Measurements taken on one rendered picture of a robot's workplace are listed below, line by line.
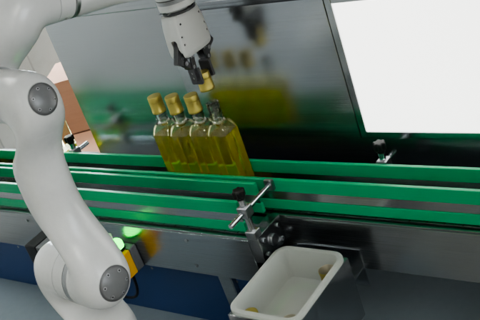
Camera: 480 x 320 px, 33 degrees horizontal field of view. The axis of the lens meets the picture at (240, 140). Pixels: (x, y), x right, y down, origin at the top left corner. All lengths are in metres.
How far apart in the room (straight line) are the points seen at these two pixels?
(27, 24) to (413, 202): 0.82
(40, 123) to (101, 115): 0.94
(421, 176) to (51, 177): 0.74
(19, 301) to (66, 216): 1.05
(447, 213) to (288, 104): 0.48
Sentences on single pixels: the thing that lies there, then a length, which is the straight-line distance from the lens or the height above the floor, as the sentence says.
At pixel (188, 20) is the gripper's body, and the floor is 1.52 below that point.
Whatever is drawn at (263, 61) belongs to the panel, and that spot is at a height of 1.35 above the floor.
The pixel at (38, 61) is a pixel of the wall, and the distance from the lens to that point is 5.10.
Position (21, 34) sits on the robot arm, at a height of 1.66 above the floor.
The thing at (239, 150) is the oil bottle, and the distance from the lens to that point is 1.87.
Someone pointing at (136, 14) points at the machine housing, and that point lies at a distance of 2.07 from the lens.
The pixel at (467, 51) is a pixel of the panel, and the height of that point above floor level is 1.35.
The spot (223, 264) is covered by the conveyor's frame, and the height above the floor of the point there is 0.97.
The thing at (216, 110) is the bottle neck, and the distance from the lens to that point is 1.83.
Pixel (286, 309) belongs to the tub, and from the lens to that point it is 1.73.
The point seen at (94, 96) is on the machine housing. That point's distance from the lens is 2.34.
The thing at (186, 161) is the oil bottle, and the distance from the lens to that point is 1.95.
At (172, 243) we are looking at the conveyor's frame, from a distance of 1.96.
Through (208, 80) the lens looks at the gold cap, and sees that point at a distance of 1.80.
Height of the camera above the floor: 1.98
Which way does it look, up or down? 24 degrees down
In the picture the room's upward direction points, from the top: 20 degrees counter-clockwise
